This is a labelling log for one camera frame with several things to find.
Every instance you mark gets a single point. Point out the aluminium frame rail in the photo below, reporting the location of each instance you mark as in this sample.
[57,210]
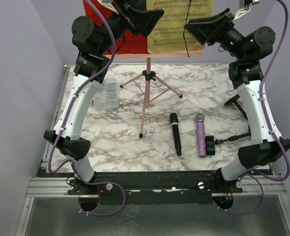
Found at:
[149,188]

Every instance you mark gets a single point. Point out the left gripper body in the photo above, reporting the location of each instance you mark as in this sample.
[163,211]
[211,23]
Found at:
[119,8]

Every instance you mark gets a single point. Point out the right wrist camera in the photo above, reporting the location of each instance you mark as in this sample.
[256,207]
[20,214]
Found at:
[244,8]

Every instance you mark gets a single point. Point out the red sheet music page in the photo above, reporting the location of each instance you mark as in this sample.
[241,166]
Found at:
[133,44]

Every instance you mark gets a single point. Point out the pink music stand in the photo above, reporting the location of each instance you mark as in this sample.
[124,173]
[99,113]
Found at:
[148,74]

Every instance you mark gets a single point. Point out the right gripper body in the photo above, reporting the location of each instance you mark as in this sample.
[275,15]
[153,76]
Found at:
[225,26]

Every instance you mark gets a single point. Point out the clear plastic parts box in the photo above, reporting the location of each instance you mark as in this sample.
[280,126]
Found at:
[106,95]

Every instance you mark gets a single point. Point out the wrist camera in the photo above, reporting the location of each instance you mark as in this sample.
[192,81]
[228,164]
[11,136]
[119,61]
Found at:
[244,8]
[108,4]

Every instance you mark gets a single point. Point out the black microphone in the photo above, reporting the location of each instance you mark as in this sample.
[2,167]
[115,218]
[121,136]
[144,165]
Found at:
[176,134]

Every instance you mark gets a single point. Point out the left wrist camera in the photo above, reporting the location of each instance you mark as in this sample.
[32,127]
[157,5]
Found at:
[108,4]

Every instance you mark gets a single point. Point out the yellow sheet music page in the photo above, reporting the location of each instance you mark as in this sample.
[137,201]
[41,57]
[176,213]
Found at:
[169,34]

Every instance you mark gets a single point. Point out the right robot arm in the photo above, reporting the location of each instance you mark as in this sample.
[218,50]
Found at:
[268,144]

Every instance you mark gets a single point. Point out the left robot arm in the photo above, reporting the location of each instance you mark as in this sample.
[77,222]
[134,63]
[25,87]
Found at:
[97,49]

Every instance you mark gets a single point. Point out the black microphone stand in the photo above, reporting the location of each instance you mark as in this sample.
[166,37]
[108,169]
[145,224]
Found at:
[210,142]
[234,100]

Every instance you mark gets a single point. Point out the purple glitter microphone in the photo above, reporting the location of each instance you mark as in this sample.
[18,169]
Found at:
[200,129]

